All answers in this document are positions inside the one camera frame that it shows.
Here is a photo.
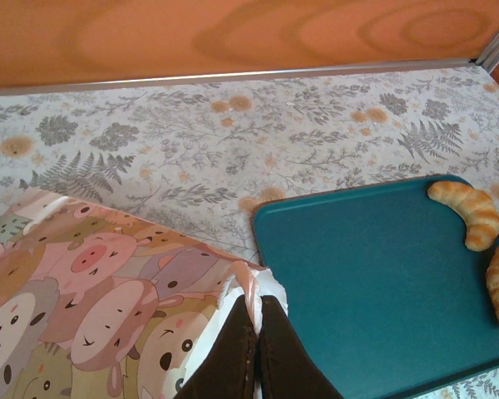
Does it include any floral fern tablecloth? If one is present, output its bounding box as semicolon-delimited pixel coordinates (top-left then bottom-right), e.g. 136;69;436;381
0;62;499;399

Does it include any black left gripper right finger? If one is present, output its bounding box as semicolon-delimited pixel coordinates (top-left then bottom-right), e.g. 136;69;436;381
257;293;344;399

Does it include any long horizontal aluminium wall rail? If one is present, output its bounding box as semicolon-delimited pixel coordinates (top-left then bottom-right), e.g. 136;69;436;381
0;57;482;97

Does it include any curved fake croissant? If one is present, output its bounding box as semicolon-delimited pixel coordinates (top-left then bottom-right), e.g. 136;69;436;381
427;180;499;252

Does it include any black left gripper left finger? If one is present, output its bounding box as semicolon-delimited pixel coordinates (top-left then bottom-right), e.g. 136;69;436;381
176;290;259;399

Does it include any cartoon animal paper bag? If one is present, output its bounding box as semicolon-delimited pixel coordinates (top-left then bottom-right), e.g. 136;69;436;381
0;187;290;399

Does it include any teal plastic tray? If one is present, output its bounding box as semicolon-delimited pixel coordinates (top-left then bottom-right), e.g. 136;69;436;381
251;174;499;399

